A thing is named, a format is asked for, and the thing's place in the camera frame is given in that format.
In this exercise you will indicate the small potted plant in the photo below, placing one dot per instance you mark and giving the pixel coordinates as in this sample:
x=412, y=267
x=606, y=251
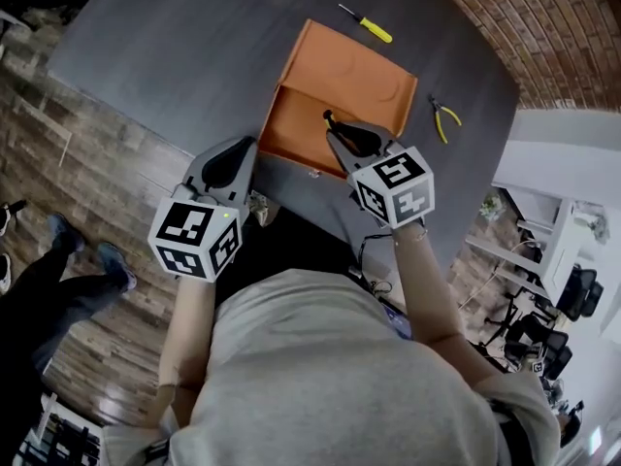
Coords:
x=491, y=208

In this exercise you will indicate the person's black trousers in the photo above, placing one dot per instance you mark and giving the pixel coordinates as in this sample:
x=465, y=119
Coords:
x=291, y=245

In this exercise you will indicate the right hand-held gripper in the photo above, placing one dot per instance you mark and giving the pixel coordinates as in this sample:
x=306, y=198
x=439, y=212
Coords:
x=393, y=187

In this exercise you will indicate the person's right forearm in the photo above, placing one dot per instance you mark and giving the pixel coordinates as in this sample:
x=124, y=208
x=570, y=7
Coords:
x=427, y=299

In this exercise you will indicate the orange drawer box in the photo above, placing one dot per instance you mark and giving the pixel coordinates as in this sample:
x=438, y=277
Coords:
x=349, y=71

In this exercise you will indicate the white shelf unit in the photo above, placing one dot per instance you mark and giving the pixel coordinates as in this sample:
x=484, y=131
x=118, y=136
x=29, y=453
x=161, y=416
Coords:
x=558, y=241

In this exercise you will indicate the person's grey shirt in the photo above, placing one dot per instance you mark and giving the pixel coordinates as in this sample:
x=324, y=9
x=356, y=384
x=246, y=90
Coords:
x=339, y=381

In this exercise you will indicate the person's left forearm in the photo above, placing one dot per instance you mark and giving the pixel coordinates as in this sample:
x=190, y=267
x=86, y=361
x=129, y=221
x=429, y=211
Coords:
x=186, y=338

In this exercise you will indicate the white metal rack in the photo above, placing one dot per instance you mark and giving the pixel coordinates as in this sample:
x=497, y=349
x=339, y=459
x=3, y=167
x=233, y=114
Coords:
x=63, y=430

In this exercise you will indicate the black office chair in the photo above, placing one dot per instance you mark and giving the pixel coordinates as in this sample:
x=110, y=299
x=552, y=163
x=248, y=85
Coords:
x=582, y=291
x=543, y=342

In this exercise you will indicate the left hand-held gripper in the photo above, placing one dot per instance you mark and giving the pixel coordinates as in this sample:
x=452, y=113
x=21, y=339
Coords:
x=194, y=241

